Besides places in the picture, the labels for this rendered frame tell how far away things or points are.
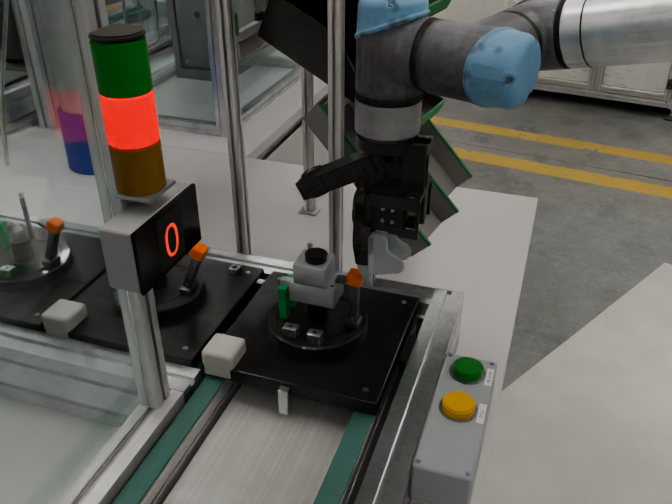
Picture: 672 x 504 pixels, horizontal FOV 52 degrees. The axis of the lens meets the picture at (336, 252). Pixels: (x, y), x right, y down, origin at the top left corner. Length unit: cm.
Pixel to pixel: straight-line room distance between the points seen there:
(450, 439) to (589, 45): 46
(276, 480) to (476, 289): 58
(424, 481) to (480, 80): 44
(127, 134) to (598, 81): 444
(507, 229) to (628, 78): 352
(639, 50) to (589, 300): 218
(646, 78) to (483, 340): 390
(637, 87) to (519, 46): 428
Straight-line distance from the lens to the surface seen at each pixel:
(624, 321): 128
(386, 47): 74
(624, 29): 77
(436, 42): 71
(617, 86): 497
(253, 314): 101
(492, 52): 69
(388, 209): 82
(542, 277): 298
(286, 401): 90
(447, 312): 104
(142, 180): 70
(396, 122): 76
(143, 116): 68
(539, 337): 264
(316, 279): 90
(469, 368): 93
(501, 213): 155
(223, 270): 112
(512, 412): 104
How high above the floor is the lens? 157
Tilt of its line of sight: 31 degrees down
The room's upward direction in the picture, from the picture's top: straight up
